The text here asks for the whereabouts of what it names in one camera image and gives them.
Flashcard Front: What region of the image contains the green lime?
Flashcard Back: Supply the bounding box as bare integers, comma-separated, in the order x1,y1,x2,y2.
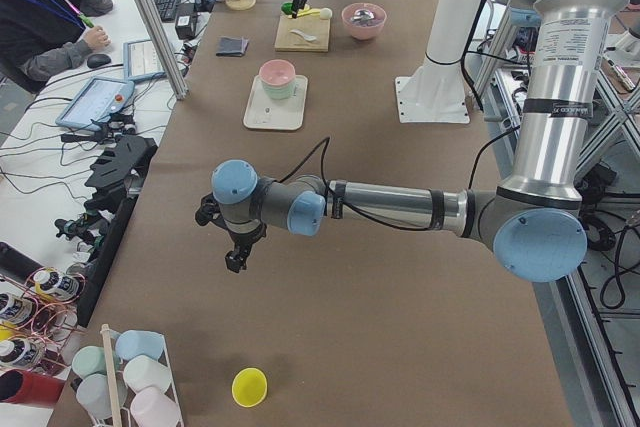
281,2,293,15

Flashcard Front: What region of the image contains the yellow plastic knife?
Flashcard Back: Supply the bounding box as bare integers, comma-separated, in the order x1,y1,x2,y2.
297,8,322,18

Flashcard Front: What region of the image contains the seated person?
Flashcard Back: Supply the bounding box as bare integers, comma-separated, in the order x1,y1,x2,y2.
1,0,113,94

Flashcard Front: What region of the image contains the black computer mouse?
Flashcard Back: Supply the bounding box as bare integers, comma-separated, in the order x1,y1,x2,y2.
86,53,112,69

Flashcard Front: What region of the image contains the blue teach pendant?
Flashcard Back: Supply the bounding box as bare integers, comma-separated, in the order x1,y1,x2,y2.
55,77,135,131

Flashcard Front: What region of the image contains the metal ice scoop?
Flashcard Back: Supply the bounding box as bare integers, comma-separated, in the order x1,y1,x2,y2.
350,8,376,26

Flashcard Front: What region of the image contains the aluminium frame post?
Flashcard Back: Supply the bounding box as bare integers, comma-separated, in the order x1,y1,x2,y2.
134,0,188,101

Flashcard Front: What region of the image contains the white ceramic spoon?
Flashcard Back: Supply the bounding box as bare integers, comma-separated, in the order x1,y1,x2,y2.
290,29,318,43

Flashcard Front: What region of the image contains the yellow plastic cup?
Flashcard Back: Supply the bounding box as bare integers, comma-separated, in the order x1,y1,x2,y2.
231,367,268,408

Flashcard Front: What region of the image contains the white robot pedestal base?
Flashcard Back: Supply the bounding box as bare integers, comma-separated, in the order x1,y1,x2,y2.
396,0,484,124

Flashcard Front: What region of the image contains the cream rabbit tray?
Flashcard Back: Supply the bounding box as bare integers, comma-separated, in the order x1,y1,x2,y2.
243,75,308,131

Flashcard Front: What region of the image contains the wooden cutting board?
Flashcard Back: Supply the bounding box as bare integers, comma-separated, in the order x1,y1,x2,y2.
274,14,331,53

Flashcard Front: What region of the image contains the cup rack with cups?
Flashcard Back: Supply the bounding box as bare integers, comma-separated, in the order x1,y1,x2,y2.
72,324,185,426

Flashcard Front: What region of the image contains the grey folded cloth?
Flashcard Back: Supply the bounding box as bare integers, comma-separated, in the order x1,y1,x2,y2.
216,36,249,57

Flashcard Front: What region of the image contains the top green bowl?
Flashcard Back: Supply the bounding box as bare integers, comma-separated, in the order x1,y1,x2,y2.
261,80,296,100

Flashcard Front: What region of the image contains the large pink ice bowl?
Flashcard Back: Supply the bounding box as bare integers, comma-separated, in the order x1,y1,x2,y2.
341,2,387,40

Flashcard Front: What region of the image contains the white steamed bun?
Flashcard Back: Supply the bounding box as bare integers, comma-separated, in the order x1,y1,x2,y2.
319,8,333,20

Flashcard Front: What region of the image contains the small pink bowl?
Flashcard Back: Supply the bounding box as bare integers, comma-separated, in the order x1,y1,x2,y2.
259,59,296,87

